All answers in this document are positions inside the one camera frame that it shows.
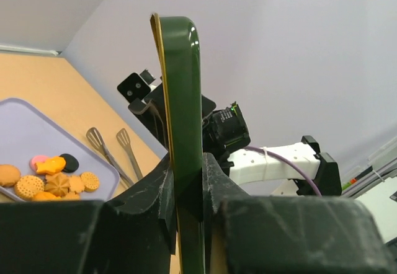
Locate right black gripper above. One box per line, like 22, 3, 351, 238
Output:
128, 84, 251, 164

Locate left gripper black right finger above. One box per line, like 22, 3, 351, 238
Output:
202, 153, 396, 273

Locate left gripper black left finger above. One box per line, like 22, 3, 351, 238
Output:
1, 157, 176, 273

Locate gold tin lid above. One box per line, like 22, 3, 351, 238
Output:
150, 13, 205, 273

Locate steel kitchen tongs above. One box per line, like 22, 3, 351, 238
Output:
86, 126, 144, 188

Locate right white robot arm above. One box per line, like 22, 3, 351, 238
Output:
202, 97, 342, 197

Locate round dotted biscuit lower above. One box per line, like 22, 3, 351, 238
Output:
80, 172, 100, 192

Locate tan maple leaf cookie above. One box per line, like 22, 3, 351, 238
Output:
68, 175, 85, 193

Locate orange swirl meringue cookie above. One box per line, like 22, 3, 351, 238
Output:
44, 172, 70, 197

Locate black sandwich cookie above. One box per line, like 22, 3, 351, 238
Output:
60, 153, 79, 173

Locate orange fish cookie left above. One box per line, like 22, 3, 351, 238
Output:
32, 192, 61, 201

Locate orange fish cookie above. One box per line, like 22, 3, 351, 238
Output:
35, 156, 66, 175
32, 192, 61, 201

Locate orange fish cookie centre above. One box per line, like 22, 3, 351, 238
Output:
35, 156, 66, 175

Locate pink sandwich cookie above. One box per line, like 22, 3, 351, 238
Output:
29, 155, 48, 171

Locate plain round tan cookie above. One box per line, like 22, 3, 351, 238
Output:
0, 164, 21, 187

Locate lilac plastic tray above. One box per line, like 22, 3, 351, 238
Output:
1, 98, 120, 201

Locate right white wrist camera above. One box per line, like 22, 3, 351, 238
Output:
117, 69, 156, 104

